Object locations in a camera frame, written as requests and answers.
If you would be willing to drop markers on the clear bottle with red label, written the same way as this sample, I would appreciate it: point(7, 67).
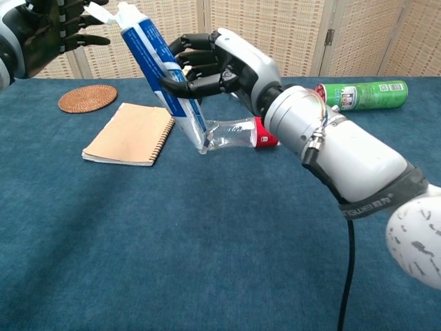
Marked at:
point(234, 132)

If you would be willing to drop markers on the tan spiral notebook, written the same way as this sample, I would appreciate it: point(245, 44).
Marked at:
point(131, 134)

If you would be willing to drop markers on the green cylindrical snack can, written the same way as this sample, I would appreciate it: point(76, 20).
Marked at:
point(372, 96)

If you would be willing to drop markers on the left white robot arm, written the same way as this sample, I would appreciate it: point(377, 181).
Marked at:
point(5, 77)

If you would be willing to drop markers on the blue table cloth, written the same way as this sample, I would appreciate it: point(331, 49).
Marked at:
point(172, 258)

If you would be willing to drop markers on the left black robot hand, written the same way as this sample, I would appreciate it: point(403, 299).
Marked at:
point(41, 38)

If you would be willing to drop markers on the woven folding screen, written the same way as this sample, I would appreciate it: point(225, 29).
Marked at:
point(275, 20)

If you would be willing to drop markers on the brass screen hinge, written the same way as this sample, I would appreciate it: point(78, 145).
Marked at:
point(329, 37)

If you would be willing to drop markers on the blue white toothpaste tube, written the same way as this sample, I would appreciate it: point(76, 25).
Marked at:
point(151, 45)

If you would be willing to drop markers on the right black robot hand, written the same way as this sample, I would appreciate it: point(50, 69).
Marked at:
point(248, 62)

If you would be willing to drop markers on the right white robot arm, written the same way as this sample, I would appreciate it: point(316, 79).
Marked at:
point(361, 158)

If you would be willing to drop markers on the round woven rattan coaster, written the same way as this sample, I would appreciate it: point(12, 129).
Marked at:
point(87, 99)

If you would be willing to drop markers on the white plastic bottle nozzle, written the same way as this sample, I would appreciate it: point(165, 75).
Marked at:
point(103, 14)

